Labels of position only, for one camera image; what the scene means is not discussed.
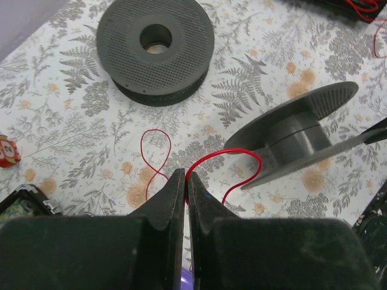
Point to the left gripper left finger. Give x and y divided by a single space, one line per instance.
142 250

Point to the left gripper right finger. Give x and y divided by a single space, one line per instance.
230 252

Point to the red toy block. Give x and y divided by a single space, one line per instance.
9 153

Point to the floral patterned table mat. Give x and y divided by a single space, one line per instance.
82 140

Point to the purple toy microphone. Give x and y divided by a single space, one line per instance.
186 280

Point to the black poker chip case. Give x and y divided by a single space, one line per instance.
27 201

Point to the black three-compartment wire tray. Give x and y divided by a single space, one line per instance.
366 11

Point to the grey cable spool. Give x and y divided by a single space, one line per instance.
293 136
157 53

